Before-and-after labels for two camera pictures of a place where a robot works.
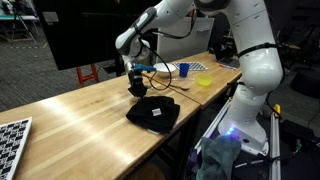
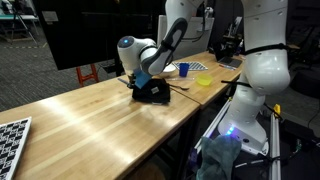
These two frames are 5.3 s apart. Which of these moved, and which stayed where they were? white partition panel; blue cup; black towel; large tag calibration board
Moved: black towel
Stayed: blue cup; large tag calibration board; white partition panel
